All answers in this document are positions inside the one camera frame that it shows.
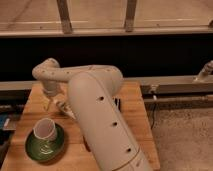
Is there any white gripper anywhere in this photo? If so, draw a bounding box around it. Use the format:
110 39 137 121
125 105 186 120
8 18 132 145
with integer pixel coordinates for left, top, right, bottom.
43 84 60 111

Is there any black white striped block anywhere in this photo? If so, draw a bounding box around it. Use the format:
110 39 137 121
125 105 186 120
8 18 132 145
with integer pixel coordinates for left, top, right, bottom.
114 98 121 110

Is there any metal window frame post right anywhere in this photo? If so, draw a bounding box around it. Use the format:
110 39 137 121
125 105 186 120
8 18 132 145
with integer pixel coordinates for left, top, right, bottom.
124 0 137 32

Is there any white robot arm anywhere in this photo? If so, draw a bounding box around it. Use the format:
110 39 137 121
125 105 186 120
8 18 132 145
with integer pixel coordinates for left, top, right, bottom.
32 58 153 171

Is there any green plate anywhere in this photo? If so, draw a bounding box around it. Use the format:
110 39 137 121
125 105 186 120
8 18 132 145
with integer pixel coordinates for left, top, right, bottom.
25 124 65 163

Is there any metal window frame post left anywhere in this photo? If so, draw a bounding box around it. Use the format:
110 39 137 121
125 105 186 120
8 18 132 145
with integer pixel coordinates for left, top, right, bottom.
56 0 72 34

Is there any white paper cup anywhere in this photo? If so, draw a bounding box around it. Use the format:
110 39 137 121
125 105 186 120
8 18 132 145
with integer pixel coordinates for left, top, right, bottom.
33 118 57 141

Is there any metal window frame post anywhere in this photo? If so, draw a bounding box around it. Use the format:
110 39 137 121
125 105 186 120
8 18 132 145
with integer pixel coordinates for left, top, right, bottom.
56 0 72 34
124 0 137 32

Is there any dark red oval object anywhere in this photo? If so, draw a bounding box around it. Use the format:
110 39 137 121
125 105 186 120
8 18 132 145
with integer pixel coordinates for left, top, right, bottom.
84 141 90 152

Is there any grey pipe fitting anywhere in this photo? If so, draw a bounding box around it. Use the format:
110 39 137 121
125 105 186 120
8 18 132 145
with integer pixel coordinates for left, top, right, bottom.
195 60 213 82

